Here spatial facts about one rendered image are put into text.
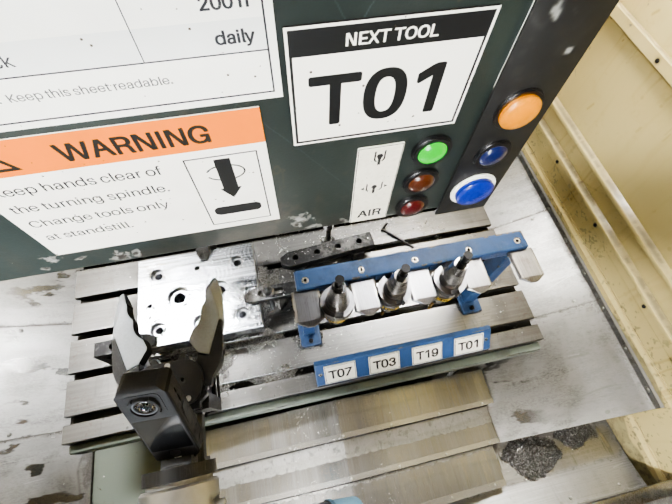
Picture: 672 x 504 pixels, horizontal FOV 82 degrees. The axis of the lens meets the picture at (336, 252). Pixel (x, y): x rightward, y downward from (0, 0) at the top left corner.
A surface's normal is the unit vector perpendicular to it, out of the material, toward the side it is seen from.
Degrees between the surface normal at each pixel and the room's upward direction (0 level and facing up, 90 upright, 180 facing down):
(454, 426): 8
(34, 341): 24
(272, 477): 8
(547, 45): 90
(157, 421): 63
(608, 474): 17
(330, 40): 90
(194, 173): 90
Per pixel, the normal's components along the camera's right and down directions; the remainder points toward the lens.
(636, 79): -0.98, 0.18
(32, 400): 0.44, -0.47
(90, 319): 0.03, -0.46
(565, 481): -0.04, -0.69
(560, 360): -0.37, -0.34
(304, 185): 0.21, 0.87
